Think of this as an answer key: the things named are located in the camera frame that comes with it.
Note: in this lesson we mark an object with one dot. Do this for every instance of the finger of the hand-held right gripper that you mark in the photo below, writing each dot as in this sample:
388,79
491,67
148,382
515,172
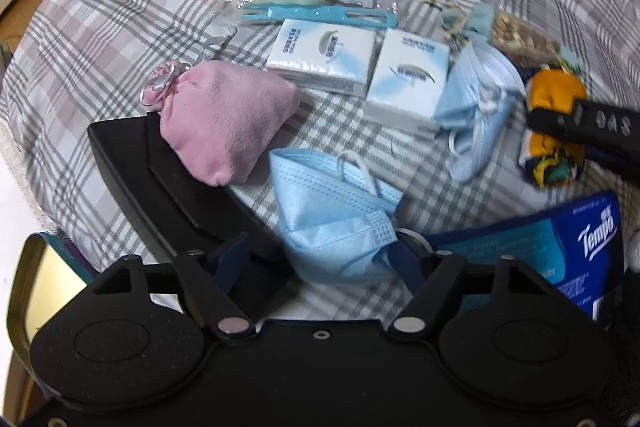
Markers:
552,119

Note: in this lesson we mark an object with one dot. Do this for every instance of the gold metal tin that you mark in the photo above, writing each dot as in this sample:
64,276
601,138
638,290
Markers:
45,277

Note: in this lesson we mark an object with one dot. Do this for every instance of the yellow patterned cloth pouch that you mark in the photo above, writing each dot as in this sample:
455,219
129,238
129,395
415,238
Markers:
550,92

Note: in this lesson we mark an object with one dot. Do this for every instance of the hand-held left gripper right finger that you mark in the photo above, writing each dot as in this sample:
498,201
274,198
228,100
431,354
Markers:
404,259

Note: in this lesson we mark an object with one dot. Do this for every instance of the bag of nuts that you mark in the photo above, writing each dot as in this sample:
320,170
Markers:
520,39

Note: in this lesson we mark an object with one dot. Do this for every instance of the folded blue face mask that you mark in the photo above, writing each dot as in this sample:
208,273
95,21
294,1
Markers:
465,107

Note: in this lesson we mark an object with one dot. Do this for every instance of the blue plastic forked tool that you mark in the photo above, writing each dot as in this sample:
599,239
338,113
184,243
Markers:
320,13

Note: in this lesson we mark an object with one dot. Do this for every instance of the black plastic tray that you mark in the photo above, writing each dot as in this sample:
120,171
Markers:
130,167

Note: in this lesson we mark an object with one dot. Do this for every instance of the blue face mask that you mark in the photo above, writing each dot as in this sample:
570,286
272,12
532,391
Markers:
325,207
465,107

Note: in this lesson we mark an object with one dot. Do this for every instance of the grey plaid blanket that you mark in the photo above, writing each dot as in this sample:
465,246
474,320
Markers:
150,7

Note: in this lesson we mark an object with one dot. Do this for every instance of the dark blue tissue packet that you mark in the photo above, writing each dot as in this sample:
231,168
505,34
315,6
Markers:
525,247

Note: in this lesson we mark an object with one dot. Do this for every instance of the white tissue pack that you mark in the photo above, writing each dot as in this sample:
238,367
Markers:
407,77
320,49

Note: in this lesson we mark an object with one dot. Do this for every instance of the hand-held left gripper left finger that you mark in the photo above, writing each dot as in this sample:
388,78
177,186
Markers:
232,257

